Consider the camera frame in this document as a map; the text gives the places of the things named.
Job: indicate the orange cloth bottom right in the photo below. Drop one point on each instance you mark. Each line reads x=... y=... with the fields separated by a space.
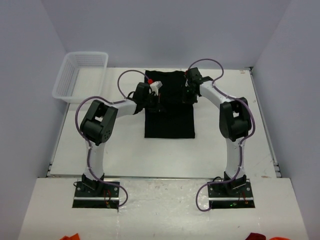
x=279 y=238

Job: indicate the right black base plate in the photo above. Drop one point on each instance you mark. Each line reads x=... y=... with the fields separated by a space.
x=221 y=196

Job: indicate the dark red cloth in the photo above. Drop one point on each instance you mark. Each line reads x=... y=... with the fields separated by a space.
x=256 y=236

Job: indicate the white plastic basket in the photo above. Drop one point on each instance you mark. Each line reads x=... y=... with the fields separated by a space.
x=80 y=76

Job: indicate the black t shirt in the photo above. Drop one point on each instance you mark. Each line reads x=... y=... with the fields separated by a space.
x=176 y=121

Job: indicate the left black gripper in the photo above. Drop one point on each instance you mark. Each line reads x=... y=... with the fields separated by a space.
x=156 y=98

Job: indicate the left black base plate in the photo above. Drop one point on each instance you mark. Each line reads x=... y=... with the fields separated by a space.
x=95 y=195

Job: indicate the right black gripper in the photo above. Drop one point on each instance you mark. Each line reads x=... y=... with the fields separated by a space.
x=186 y=100

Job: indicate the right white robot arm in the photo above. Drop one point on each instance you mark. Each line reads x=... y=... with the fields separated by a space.
x=234 y=121

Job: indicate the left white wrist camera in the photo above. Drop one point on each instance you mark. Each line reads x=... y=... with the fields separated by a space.
x=155 y=86

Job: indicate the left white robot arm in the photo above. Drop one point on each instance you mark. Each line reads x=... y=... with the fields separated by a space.
x=98 y=124

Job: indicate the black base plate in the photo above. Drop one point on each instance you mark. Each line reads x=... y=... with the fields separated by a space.
x=221 y=196
x=95 y=195

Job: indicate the orange cloth bottom left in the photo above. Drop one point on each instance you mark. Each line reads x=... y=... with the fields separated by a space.
x=72 y=237

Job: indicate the orange cloth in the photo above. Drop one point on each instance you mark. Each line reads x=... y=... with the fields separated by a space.
x=72 y=237
x=279 y=238

